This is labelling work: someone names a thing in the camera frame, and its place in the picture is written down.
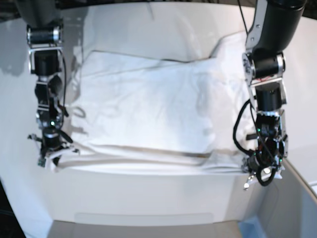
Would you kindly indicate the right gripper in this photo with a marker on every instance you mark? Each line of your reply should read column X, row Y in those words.
column 53, row 144

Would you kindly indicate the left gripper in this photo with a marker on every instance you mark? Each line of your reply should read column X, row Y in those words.
column 262, row 174

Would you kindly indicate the white printed t-shirt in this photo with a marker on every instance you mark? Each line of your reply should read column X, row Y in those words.
column 148, row 117

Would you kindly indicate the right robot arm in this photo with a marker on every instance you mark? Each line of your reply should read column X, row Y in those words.
column 44, row 34

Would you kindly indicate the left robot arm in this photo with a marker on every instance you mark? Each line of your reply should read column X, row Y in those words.
column 274, row 25

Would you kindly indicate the grey cardboard box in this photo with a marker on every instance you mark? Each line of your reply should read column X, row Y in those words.
column 287, row 209

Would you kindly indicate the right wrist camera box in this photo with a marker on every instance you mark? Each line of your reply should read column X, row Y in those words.
column 41, row 162

